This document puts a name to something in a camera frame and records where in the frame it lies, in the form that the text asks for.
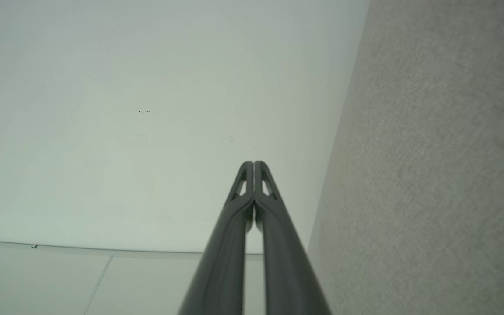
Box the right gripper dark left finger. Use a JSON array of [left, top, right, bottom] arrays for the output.
[[178, 161, 255, 315]]

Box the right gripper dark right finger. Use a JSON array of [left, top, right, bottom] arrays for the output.
[[255, 161, 332, 315]]

